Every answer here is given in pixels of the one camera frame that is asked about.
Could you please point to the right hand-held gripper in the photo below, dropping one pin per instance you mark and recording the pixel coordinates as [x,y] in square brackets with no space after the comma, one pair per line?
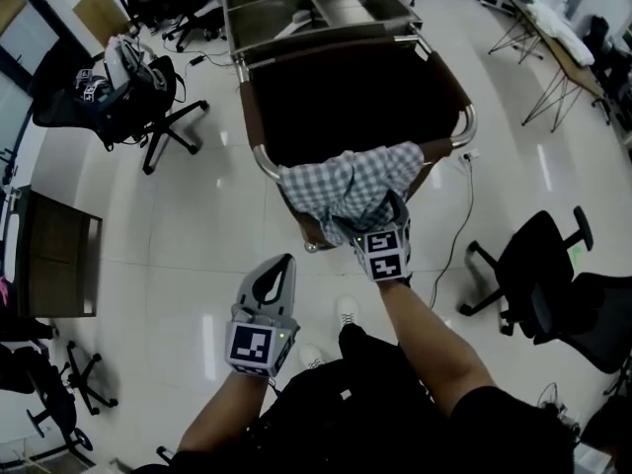
[385,255]

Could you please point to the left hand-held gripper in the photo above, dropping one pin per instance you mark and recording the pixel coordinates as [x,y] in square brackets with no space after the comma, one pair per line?
[252,346]

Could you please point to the checkered grey cloth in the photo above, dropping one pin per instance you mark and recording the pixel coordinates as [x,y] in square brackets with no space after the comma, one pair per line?
[345,185]

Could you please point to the brown laundry hamper bag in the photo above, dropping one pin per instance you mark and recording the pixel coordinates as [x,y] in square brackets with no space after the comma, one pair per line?
[345,97]

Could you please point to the person's right forearm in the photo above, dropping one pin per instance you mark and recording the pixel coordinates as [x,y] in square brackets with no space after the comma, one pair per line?
[429,343]

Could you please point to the person's left forearm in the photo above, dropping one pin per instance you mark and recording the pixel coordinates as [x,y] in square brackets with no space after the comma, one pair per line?
[227,413]

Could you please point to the white shoe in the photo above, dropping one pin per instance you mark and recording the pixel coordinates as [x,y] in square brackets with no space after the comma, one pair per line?
[312,356]
[348,310]

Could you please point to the white power strip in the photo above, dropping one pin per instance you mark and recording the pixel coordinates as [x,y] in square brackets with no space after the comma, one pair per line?
[469,156]

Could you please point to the person's black clothing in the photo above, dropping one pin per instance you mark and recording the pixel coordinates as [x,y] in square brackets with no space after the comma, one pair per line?
[365,422]

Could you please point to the wooden hairpin-leg table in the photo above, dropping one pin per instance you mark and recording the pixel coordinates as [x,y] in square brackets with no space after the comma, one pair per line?
[568,62]

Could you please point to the white cloth pile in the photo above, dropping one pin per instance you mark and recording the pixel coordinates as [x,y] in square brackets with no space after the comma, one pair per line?
[563,32]

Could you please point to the white headset device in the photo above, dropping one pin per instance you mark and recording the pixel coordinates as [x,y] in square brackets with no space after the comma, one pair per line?
[123,62]

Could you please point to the spare gripper device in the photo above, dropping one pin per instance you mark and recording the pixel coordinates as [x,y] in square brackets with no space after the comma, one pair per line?
[89,87]

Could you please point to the brown cardboard sheet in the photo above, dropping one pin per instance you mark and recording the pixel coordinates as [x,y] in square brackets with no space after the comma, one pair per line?
[101,15]

